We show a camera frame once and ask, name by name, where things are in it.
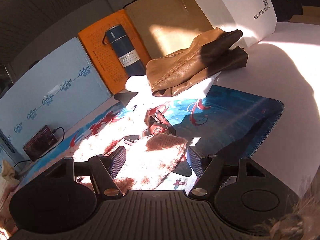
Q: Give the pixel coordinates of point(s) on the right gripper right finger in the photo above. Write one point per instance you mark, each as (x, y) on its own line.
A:
(208, 170)

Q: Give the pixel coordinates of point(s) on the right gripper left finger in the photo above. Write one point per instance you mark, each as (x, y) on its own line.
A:
(103, 171)

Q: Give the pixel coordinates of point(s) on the pink fuzzy sweater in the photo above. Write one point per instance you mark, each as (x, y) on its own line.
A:
(151, 156)

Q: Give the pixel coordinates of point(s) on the anime print desk mat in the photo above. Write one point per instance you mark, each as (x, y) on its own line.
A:
(226, 122)

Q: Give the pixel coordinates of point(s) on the smartphone with lit screen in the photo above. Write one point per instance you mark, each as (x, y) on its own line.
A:
(40, 143)

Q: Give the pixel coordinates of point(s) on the white folded garment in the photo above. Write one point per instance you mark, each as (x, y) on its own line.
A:
(141, 85)

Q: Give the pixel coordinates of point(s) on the tan leather bag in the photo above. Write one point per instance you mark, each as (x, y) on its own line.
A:
(209, 53)

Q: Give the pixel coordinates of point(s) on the orange cardboard box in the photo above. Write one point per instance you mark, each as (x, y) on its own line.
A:
(103, 56)

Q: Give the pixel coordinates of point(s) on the dark blue vacuum bottle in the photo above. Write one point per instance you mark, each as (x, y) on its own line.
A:
(124, 50)

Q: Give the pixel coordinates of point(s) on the brown cardboard box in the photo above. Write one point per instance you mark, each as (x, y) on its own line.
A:
(166, 26)

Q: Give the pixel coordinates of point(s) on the white paper bag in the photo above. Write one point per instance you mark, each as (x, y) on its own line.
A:
(255, 18)

